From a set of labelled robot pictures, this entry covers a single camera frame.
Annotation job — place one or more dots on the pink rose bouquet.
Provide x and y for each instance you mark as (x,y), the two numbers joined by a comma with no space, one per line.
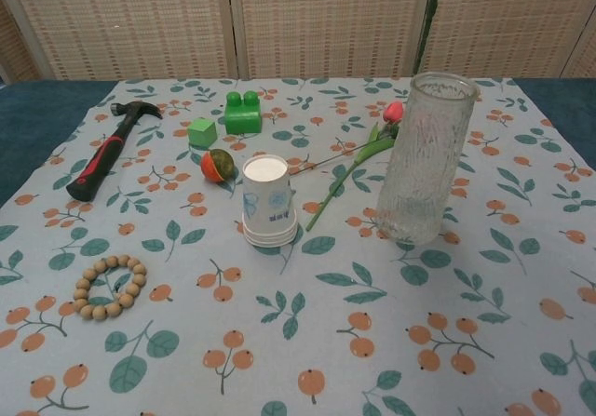
(427,25)

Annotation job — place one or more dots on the tall textured glass vase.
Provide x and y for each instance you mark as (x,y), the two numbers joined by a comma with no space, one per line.
(419,165)

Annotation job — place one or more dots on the white paper cup blue print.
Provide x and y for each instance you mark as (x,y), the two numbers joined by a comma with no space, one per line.
(267,192)

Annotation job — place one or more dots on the red artificial rose green stem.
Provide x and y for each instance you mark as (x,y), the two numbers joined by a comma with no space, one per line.
(368,151)

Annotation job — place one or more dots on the orange green toy ball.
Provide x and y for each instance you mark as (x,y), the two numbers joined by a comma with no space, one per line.
(215,165)

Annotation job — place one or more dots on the green toy building block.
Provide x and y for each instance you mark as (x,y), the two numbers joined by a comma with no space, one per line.
(242,118)

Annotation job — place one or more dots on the small green cube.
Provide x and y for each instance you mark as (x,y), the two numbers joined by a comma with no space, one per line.
(203,132)

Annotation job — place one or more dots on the floral printed tablecloth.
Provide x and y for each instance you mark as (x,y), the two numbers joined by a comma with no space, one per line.
(326,318)

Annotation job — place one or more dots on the woven folding screen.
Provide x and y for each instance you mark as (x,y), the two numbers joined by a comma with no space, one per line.
(298,20)

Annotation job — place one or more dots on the black red claw hammer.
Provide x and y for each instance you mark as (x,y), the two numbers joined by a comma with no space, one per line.
(100,155)

